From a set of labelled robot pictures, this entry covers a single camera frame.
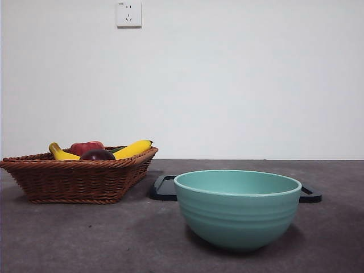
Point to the black rectangular tray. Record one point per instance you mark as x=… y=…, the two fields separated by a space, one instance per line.
x=162 y=192

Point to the red apple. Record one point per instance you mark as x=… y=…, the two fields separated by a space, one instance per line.
x=85 y=147

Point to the brown wicker basket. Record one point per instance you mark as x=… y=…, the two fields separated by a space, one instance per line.
x=76 y=182

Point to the yellow banana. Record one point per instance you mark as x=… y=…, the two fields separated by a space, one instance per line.
x=133 y=148

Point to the white wall power socket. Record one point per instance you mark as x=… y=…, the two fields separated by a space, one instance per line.
x=129 y=15

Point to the green vegetable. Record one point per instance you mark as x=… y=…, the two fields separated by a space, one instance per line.
x=117 y=149

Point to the teal ceramic bowl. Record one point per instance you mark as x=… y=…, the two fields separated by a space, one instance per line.
x=237 y=219

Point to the dark red plum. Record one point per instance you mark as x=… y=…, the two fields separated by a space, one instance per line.
x=96 y=156

